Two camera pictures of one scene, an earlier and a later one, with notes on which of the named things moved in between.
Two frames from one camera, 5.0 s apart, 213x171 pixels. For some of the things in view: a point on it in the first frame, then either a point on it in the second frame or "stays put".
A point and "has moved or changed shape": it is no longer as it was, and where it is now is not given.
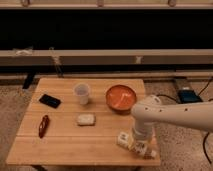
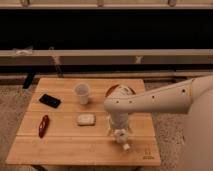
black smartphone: x=50 y=100 stays put
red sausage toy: x=43 y=126 stays put
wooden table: x=78 y=121 stays put
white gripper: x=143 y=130 to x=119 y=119
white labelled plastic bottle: x=140 y=147 has moved or changed shape
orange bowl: x=121 y=98 stays put
